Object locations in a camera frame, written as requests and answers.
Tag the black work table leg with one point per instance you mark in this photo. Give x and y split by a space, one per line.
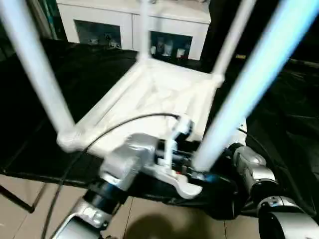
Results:
15 196

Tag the white plastic table leg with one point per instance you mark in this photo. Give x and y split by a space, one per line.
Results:
37 64
254 74
232 37
144 27

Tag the white glass-door cabinet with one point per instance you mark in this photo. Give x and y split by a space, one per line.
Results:
134 22

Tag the teal curtain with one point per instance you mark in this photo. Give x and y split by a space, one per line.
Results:
49 15

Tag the white plastic table top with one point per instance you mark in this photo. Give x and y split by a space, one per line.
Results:
154 94

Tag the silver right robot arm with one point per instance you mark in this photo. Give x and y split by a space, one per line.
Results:
264 189

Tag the black work mat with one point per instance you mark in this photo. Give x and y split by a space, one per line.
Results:
55 89

